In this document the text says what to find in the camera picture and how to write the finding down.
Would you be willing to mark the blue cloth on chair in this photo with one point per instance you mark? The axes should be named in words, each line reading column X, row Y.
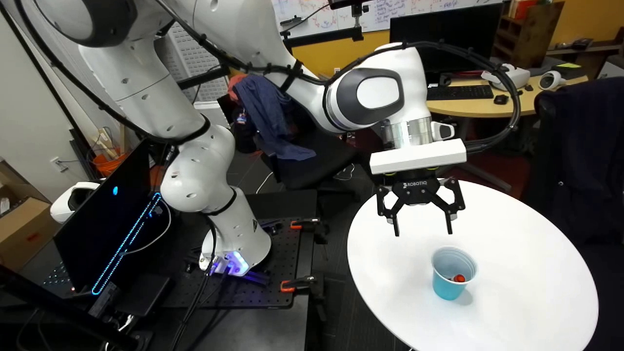
column 264, row 103

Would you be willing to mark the cardboard box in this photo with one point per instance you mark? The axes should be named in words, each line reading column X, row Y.
column 26, row 224

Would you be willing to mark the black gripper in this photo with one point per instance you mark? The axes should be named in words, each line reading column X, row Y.
column 418, row 187

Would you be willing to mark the blue plastic cup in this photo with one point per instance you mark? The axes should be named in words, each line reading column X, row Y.
column 450, row 261

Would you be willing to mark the orange black clamp far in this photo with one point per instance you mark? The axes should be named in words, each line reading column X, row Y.
column 311, row 226

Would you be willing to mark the black laptop monitor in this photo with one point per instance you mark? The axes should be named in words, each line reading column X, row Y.
column 104, row 228

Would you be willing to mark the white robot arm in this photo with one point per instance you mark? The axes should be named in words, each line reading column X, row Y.
column 118, row 42

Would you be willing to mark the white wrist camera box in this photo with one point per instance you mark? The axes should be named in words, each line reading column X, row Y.
column 418, row 156

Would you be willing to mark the black keyboard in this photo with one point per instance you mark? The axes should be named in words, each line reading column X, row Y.
column 459, row 91

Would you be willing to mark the round white table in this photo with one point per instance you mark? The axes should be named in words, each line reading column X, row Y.
column 533, row 290

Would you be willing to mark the dark chair right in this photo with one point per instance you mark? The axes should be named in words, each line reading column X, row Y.
column 578, row 163

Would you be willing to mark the white controller on left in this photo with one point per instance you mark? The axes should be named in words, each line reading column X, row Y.
column 71, row 198

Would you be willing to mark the orange black clamp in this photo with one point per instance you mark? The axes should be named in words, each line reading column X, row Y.
column 311, row 226
column 303, row 284

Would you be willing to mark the yellow wooden desk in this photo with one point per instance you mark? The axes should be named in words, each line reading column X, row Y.
column 489, row 107

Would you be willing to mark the black office chair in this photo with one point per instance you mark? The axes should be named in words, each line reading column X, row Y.
column 331, row 154

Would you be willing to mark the white VR headset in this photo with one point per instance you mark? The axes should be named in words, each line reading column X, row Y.
column 520, row 76

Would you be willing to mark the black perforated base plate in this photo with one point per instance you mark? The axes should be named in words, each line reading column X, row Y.
column 260, row 286

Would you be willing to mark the black computer monitor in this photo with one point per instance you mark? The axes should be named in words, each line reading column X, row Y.
column 469, row 27

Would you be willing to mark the orange black clamp near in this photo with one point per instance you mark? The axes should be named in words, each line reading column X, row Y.
column 303, row 284

